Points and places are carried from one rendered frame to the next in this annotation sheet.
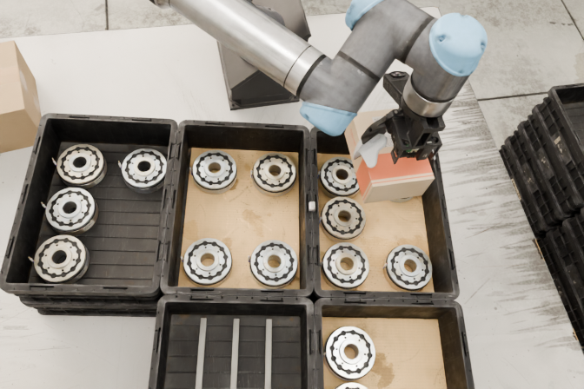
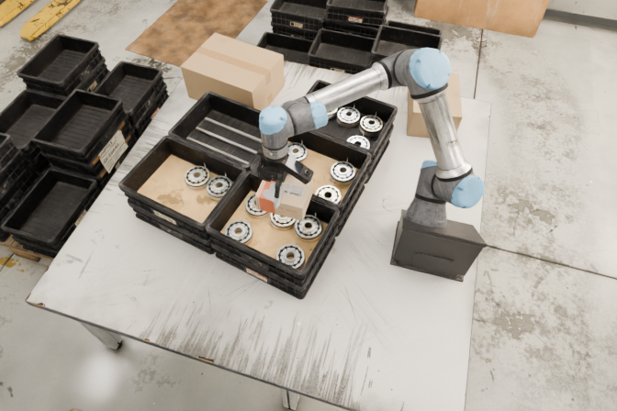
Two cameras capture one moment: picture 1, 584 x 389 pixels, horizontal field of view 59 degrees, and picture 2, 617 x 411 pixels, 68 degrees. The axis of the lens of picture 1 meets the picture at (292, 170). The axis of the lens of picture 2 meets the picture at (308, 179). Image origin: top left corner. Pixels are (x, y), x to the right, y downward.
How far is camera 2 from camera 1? 1.44 m
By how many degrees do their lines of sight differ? 58
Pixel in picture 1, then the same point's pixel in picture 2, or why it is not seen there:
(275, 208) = not seen: hidden behind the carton
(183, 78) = not seen: hidden behind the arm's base
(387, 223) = (269, 241)
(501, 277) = (206, 319)
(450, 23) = (279, 111)
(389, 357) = (207, 205)
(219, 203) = (324, 171)
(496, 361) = (170, 283)
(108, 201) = (349, 132)
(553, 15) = not seen: outside the picture
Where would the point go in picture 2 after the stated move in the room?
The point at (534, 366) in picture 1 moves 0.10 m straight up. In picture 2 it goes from (152, 302) to (144, 291)
